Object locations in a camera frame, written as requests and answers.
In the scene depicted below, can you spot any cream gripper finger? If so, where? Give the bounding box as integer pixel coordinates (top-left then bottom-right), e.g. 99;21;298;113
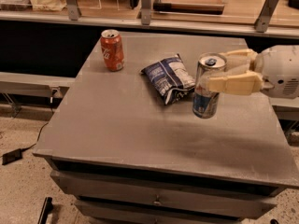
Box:
201;71;263;96
221;49;258;75

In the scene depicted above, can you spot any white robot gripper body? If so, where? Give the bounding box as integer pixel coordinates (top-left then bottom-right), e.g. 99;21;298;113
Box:
254;45;299;99

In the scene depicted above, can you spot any silver blue redbull can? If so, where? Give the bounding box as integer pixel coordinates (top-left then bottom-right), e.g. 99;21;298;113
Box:
192;52;227;119

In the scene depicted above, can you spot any orange soda can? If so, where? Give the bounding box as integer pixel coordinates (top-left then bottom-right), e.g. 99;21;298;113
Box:
100;29;124;71

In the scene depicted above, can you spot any blue white chip bag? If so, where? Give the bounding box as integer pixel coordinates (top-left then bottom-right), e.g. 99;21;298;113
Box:
141;54;195;105

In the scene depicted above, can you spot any grey drawer cabinet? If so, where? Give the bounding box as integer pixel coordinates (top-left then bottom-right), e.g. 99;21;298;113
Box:
35;33;299;224

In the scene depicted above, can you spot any black object on floor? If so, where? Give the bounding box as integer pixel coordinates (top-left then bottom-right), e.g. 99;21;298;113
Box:
37;197;53;224

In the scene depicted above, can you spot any black power adapter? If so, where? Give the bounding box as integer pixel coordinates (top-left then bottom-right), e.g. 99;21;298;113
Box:
2;148;22;165

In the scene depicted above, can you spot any grey metal bracket right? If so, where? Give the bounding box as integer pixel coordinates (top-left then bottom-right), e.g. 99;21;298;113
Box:
254;0;279;33

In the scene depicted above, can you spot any grey metal bracket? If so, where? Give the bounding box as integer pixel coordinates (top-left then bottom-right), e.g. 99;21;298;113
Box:
66;0;81;21
141;0;151;25
254;0;279;33

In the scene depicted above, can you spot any grey metal bracket middle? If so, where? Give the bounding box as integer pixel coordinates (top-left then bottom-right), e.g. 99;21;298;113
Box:
141;0;151;25

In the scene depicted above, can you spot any grey metal bracket left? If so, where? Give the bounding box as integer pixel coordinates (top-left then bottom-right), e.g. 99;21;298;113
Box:
66;0;81;21

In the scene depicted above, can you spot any black power cable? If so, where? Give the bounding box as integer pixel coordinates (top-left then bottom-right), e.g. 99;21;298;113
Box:
20;93;57;151

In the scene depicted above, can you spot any grey metal bench rail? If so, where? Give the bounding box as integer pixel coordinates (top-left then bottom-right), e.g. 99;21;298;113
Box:
0;72;75;98

